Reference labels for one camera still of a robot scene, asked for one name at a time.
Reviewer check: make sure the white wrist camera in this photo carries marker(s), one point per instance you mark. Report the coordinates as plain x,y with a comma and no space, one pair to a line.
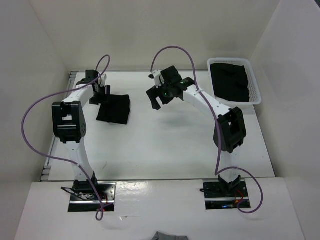
157,77
102,80

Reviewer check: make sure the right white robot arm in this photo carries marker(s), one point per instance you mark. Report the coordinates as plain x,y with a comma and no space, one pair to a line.
229,124

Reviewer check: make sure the black skirts in basket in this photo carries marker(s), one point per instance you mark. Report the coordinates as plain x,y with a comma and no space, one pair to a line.
230,82

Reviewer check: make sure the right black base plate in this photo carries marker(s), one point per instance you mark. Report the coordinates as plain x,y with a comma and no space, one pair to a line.
215,199

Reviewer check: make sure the black skirt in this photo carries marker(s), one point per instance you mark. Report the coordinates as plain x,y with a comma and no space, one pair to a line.
114,109

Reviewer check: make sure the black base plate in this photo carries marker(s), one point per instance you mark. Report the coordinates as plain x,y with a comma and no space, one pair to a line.
215,199
107,195

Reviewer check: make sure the white plastic basket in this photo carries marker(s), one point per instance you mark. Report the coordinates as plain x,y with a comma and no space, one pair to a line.
253,88

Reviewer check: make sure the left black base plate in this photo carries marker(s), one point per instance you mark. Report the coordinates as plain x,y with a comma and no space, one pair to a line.
107,195

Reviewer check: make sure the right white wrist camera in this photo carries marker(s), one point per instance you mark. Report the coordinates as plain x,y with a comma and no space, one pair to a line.
157,77

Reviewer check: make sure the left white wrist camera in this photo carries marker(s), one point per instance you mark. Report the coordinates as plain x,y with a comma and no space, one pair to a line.
102,80

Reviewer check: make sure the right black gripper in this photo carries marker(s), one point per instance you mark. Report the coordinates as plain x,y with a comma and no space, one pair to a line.
153,93

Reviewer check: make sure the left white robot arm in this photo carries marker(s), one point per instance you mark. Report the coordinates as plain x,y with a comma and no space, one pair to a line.
69,126

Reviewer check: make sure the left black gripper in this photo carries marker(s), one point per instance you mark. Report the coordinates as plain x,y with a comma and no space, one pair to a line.
105,97

